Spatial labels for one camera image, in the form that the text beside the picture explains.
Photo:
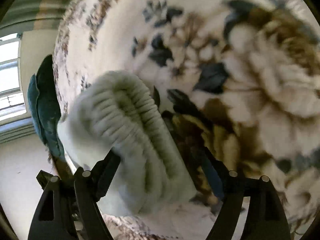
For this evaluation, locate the white pants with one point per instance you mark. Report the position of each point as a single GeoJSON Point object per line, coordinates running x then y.
{"type": "Point", "coordinates": [130, 130]}

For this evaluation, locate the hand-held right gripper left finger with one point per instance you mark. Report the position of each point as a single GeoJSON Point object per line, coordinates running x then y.
{"type": "Point", "coordinates": [107, 177]}

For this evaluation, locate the striped curtain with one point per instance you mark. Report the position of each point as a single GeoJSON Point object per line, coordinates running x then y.
{"type": "Point", "coordinates": [37, 5]}

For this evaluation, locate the white radiator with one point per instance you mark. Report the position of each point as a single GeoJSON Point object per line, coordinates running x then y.
{"type": "Point", "coordinates": [15, 131]}

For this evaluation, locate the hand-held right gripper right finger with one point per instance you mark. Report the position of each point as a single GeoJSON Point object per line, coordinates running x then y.
{"type": "Point", "coordinates": [212, 177]}

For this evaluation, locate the window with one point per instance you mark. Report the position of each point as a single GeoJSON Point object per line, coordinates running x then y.
{"type": "Point", "coordinates": [10, 80]}

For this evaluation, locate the floral blanket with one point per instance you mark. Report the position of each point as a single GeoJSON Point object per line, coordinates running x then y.
{"type": "Point", "coordinates": [250, 80]}

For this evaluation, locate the dark green folded clothes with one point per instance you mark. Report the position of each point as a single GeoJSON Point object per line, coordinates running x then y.
{"type": "Point", "coordinates": [45, 100]}

